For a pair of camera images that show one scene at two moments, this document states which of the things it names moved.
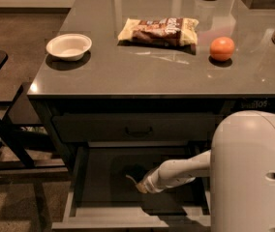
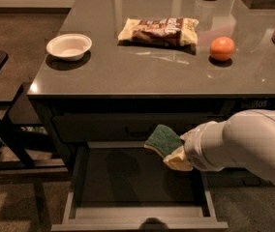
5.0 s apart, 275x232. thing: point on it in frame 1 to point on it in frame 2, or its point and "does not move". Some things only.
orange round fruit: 222,48 does not move
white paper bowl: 69,46 does not move
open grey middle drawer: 104,199 does not move
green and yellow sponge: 131,178 to 164,140
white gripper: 150,182 to 197,149
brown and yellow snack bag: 167,32 does not move
